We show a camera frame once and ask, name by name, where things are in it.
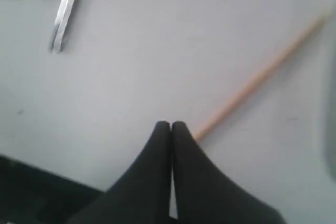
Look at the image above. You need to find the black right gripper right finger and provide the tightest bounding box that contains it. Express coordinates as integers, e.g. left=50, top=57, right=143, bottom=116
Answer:
left=171, top=122, right=285, bottom=223

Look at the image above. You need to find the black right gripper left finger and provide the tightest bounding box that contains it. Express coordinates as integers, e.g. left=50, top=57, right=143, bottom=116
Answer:
left=69, top=121, right=172, bottom=223

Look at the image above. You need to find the wooden chopstick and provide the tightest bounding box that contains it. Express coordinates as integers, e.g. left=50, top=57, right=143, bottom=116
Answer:
left=193, top=9, right=335, bottom=143

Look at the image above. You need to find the steel table knife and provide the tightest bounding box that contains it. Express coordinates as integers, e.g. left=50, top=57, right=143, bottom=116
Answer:
left=50, top=0, right=76, bottom=55

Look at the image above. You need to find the white square plate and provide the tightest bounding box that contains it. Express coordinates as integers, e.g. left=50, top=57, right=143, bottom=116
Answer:
left=324, top=25, right=335, bottom=181

